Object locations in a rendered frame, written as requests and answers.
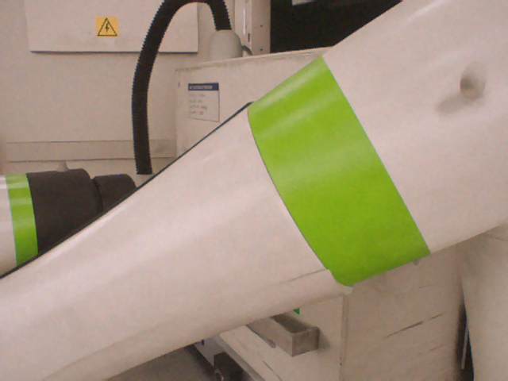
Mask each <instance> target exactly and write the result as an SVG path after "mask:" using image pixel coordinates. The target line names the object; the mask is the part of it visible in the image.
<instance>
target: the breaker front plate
mask: <svg viewBox="0 0 508 381"><path fill-rule="evenodd" d="M320 55H321V54H318V55H310V56H295V57H286V58H278V59H269V60H262V61H253V62H244V63H229V64H221V65H212V66H204V67H189V68H180V69H175V96H176V121H177V145H178V157H180V156H181V155H182V154H183V153H184V152H185V151H186V150H187V149H189V148H191V147H192V146H194V145H195V144H197V143H198V142H199V141H200V140H201V139H202V138H203V137H205V136H206V135H208V134H209V133H210V132H212V131H213V130H214V129H216V128H217V127H218V126H220V125H221V123H222V122H224V121H225V120H226V119H228V118H229V117H230V116H232V115H234V114H235V113H236V112H237V111H238V110H240V109H241V107H242V106H244V105H245V104H246V103H248V102H255V101H256V100H258V99H259V98H262V97H263V96H264V95H265V94H266V93H267V92H268V91H270V90H271V89H273V88H274V87H277V86H278V85H279V84H280V83H282V82H283V81H284V80H286V79H288V78H289V77H290V75H293V74H294V73H295V72H297V71H298V70H300V69H301V68H303V67H305V66H306V65H307V64H309V63H311V62H312V61H314V60H315V59H317V57H318V56H320ZM188 83H219V110H220V121H207V120H200V119H193V118H188V105H189V89H188ZM344 307H345V295H344V296H340V297H337V298H331V299H328V300H325V301H324V302H319V303H315V304H313V305H309V306H304V307H301V308H299V314H297V313H296V312H294V311H293V310H289V311H287V312H284V313H281V314H276V315H273V317H271V318H272V319H273V320H275V321H277V322H278V323H279V324H281V325H282V326H284V327H285V328H286V329H288V330H289V331H291V332H292V333H293V334H294V333H297V332H300V331H303V330H305V329H311V328H313V327H316V326H317V327H318V348H316V349H314V350H311V351H309V352H306V353H303V354H301V355H298V356H294V357H290V356H289V355H288V354H286V353H285V352H284V351H283V349H281V348H280V347H279V346H278V345H277V344H275V343H274V342H272V341H271V340H270V339H269V338H267V337H266V336H265V335H264V334H262V332H260V331H259V330H258V329H257V328H256V327H255V326H253V325H252V324H251V323H250V324H247V325H242V326H240V327H237V328H235V329H230V330H227V331H224V332H223V333H221V334H218V335H219V336H220V337H221V338H222V339H223V340H224V341H225V342H226V343H227V344H228V345H229V346H230V347H231V348H233V349H234V351H235V352H236V353H237V354H238V355H239V356H240V357H241V358H242V359H243V360H244V361H245V362H247V363H248V364H249V365H250V366H252V367H253V369H254V370H255V371H256V372H257V373H258V374H259V375H260V376H262V377H263V378H264V379H265V380H266V381H341V375H342V358H343V340H344Z"/></svg>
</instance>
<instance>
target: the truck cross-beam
mask: <svg viewBox="0 0 508 381"><path fill-rule="evenodd" d="M194 346H195V347H196V348H197V349H198V350H199V351H200V353H201V354H203V355H204V357H205V358H206V359H207V360H208V361H209V362H210V363H211V364H212V366H214V355H217V354H220V353H223V352H224V353H225V354H226V355H227V356H228V357H229V358H230V359H232V360H233V361H234V362H235V363H236V364H237V365H238V366H239V367H240V368H241V381H266V380H265V379H264V378H263V377H262V376H260V375H259V374H258V373H257V372H256V371H255V370H254V369H253V367H252V366H250V365H249V364H248V363H247V362H245V361H244V360H243V359H242V358H241V357H240V356H239V355H238V354H237V353H236V352H235V351H234V349H233V348H231V347H230V346H229V345H228V344H227V343H226V342H225V341H224V340H223V339H222V338H221V337H220V336H219V335H215V336H212V337H209V338H206V339H204V340H203V343H199V344H194Z"/></svg>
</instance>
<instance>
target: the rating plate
mask: <svg viewBox="0 0 508 381"><path fill-rule="evenodd" d="M188 89H189V105H188V118H193V119H200V120H207V121H220V110H219V83H188Z"/></svg>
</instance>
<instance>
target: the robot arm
mask: <svg viewBox="0 0 508 381"><path fill-rule="evenodd" d="M59 163H60V165H59V168H57V171H39V172H28V173H18V174H8V175H0V381H104V380H106V379H108V378H111V377H113V376H115V375H118V374H120V373H122V372H124V371H127V370H129V369H131V368H134V367H136V366H139V365H141V364H143V363H146V362H148V361H150V360H154V359H155V358H158V357H160V356H162V355H163V354H165V353H168V352H172V351H174V350H176V349H178V348H182V347H184V346H187V345H189V344H193V343H195V342H197V341H202V340H204V339H206V338H209V337H212V336H215V335H218V334H221V333H223V332H224V331H227V330H230V329H235V328H237V327H240V326H242V325H247V324H250V323H253V322H255V321H259V320H263V319H265V318H270V317H273V315H276V314H281V313H284V312H287V311H289V310H295V309H298V308H301V307H304V306H309V305H313V304H315V303H319V302H324V301H325V300H328V299H331V298H337V297H340V296H344V295H347V294H351V292H352V290H353V288H354V286H351V287H348V286H350V285H352V284H355V283H358V282H361V281H363V280H366V279H370V278H372V277H375V276H377V275H382V274H383V273H384V272H386V271H389V270H392V269H394V268H397V267H401V266H402V265H405V264H408V263H410V262H414V261H416V260H419V259H420V258H422V257H424V256H427V255H429V254H433V253H435V252H438V251H440V250H442V249H445V248H447V247H451V246H453V245H455V244H456V255H457V262H458V267H459V271H460V280H461V285H462V289H463V294H464V305H465V310H466V315H467V321H468V331H469V337H470V344H471V356H472V363H473V369H474V376H475V381H508V0H403V1H402V2H400V3H399V4H398V5H396V6H393V7H391V8H390V9H389V10H388V11H387V12H386V13H384V14H382V15H381V16H379V17H377V18H376V19H375V20H373V21H371V22H369V23H368V24H366V25H365V26H364V27H362V28H361V29H359V30H357V31H356V32H354V33H352V34H351V35H349V36H348V37H347V38H346V39H344V40H343V41H342V42H340V43H338V44H336V45H335V46H333V47H332V48H331V49H329V50H328V51H326V52H325V53H323V54H321V55H320V56H318V57H317V59H315V60H314V61H312V62H311V63H309V64H307V65H306V66H305V67H303V68H301V69H300V70H298V71H297V72H295V73H294V74H293V75H290V77H289V78H288V79H286V80H284V81H283V82H282V83H280V84H279V85H278V86H277V87H274V88H273V89H271V90H270V91H268V92H267V93H266V94H265V95H264V96H263V97H262V98H259V99H258V100H256V101H255V102H248V103H246V104H245V105H244V106H242V107H241V109H240V110H238V111H237V112H236V113H235V114H234V115H232V116H230V117H229V118H228V119H226V120H225V121H224V122H222V123H221V125H220V126H218V127H217V128H216V129H214V130H213V131H212V132H210V133H209V134H208V135H206V136H205V137H203V138H202V139H201V140H200V141H199V142H198V143H197V144H195V145H194V146H192V147H191V148H189V149H187V150H186V151H185V152H184V153H183V154H182V155H181V156H180V157H178V158H177V159H176V160H173V161H172V162H170V163H169V164H168V165H167V166H166V167H164V169H163V170H161V171H159V172H157V173H156V174H154V176H152V177H151V178H150V179H148V180H146V181H144V183H142V184H141V185H140V186H139V187H136V184H135V183H134V180H133V178H132V177H131V176H130V175H127V174H114V175H96V176H95V177H94V178H92V179H91V178H90V176H89V174H88V172H87V171H85V170H84V169H82V168H80V169H69V168H68V167H67V165H66V161H59Z"/></svg>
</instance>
